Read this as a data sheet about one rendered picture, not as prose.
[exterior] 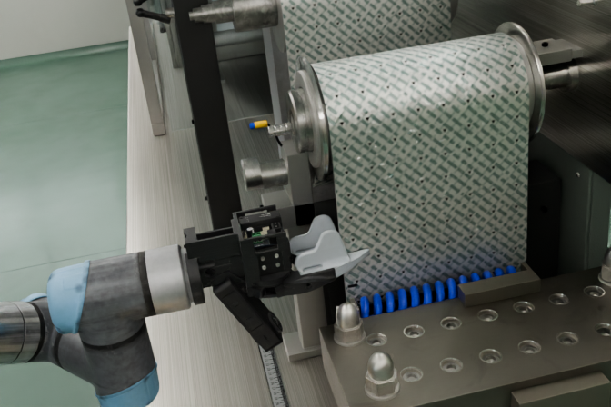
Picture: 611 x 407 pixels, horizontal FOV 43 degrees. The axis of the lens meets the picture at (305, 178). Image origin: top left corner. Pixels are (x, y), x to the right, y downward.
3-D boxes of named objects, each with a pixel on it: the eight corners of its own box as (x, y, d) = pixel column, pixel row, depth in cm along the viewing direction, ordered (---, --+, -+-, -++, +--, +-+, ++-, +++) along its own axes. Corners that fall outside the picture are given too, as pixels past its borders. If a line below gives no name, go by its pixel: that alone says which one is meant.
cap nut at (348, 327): (330, 331, 89) (326, 298, 87) (360, 323, 89) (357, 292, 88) (337, 350, 86) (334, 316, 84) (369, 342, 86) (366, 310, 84)
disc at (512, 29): (486, 116, 103) (488, 8, 96) (490, 115, 103) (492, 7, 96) (538, 163, 90) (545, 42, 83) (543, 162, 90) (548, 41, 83)
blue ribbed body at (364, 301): (355, 315, 95) (353, 292, 93) (517, 281, 98) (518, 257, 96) (363, 332, 91) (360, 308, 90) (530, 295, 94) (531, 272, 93)
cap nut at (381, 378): (360, 381, 81) (356, 346, 79) (394, 373, 81) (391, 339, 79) (370, 404, 77) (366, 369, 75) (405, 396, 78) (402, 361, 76)
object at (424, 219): (346, 308, 95) (333, 173, 87) (524, 270, 98) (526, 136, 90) (347, 310, 94) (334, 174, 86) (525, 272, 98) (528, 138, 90)
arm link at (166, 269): (158, 328, 86) (156, 289, 93) (199, 320, 86) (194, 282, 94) (145, 272, 82) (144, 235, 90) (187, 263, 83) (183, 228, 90)
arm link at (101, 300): (65, 316, 91) (47, 255, 88) (157, 297, 93) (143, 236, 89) (59, 356, 84) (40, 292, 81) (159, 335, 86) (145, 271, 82)
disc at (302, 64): (302, 150, 100) (290, 40, 93) (305, 149, 100) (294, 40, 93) (329, 203, 87) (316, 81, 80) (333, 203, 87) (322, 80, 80)
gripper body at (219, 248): (293, 232, 84) (183, 253, 82) (301, 297, 88) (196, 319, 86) (280, 202, 91) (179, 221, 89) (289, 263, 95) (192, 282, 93)
